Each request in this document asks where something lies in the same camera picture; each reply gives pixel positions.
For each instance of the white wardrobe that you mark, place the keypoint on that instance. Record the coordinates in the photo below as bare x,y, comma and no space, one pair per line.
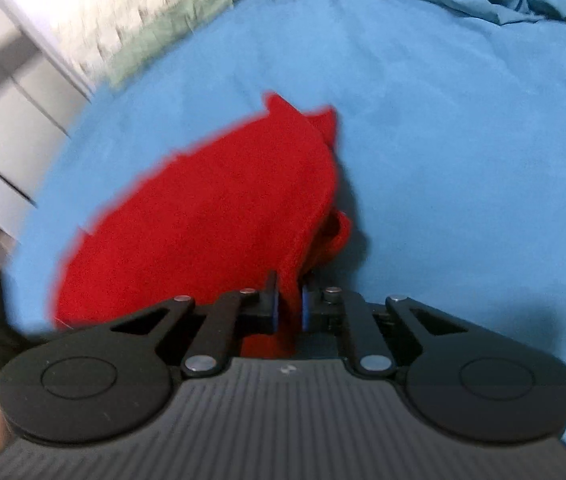
8,110

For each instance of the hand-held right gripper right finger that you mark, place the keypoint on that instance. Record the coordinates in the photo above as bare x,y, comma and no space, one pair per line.
307,310

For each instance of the blue bed sheet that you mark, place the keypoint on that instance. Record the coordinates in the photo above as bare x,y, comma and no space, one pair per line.
463,160

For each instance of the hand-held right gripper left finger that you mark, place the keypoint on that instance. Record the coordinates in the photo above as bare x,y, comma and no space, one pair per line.
274,310

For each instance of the white quilted headboard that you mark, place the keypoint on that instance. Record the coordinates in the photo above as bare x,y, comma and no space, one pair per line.
128,5

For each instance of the green pillow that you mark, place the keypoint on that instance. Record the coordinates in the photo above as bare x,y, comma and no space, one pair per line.
173,30

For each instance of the red knit sweater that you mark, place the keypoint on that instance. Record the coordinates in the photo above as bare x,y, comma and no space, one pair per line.
213,220

